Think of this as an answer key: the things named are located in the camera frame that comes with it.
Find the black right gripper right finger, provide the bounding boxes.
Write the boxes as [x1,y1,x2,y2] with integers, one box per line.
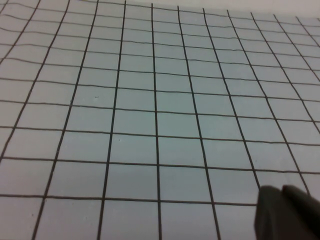
[280,184,320,240]

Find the blue grid-pattern tablecloth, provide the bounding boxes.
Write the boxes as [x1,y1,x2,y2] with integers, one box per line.
[0,0,320,240]

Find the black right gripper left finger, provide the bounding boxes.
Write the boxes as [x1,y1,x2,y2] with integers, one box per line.
[253,184,296,240]

